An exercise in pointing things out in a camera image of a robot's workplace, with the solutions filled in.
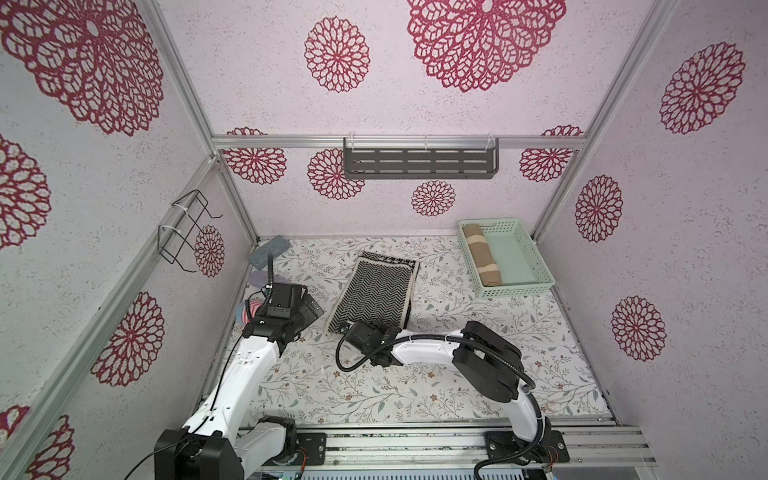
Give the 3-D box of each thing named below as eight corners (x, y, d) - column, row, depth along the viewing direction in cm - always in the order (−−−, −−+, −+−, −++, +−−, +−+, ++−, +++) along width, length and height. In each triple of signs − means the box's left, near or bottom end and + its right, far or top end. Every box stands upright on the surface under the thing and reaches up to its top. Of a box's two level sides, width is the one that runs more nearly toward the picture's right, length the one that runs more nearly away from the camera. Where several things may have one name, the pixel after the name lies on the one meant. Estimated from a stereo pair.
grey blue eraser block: (250, 263, 116) (247, 256, 113) (279, 240, 123) (276, 233, 120) (262, 271, 113) (259, 264, 110) (290, 247, 121) (288, 240, 118)
